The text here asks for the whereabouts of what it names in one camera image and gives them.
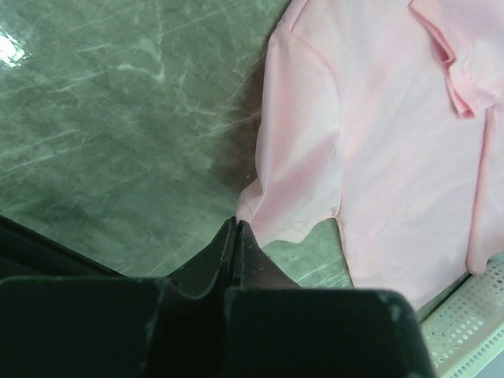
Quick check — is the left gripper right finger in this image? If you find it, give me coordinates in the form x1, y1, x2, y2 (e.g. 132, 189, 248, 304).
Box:
224, 222, 435, 377

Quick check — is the pink t-shirt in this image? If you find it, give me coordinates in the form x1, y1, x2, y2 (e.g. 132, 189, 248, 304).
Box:
236, 1, 503, 308

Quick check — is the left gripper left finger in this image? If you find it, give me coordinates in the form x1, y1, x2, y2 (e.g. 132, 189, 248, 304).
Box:
1, 219, 235, 377

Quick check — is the white plastic basket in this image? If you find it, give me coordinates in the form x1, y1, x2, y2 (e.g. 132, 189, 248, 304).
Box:
418, 254, 503, 377

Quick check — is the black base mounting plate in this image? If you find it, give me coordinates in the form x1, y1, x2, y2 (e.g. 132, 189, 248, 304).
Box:
1, 217, 124, 279

